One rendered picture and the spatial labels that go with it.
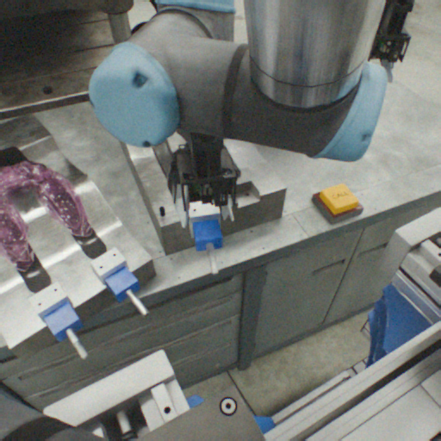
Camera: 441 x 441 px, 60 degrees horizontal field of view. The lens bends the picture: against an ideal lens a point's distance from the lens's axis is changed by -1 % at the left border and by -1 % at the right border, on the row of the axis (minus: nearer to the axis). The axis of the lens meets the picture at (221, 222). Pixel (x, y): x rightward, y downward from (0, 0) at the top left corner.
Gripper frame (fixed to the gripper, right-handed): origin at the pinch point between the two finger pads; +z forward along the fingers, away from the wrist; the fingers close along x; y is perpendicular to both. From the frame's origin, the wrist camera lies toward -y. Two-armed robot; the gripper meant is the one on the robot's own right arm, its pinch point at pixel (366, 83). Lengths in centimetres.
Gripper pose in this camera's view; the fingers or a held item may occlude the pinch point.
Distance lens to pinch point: 101.7
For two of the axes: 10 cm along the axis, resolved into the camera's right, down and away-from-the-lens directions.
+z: 0.0, 6.6, 7.5
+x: 10.0, 0.3, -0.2
